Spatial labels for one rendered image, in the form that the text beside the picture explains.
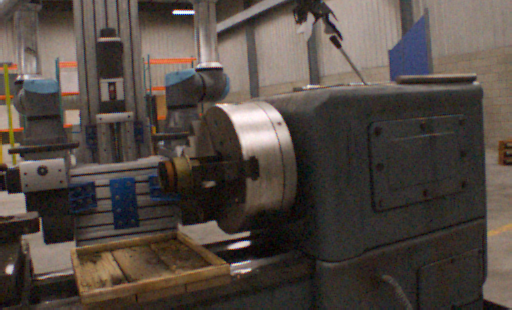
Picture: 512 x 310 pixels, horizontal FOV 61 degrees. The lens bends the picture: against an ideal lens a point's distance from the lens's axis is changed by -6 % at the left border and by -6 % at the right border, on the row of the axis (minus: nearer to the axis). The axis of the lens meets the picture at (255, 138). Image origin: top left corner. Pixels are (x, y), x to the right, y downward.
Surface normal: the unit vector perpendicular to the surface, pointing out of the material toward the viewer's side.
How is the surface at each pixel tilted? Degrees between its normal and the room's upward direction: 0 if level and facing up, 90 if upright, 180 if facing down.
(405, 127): 90
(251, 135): 59
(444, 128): 90
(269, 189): 104
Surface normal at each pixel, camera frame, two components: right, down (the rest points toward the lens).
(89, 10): 0.34, 0.02
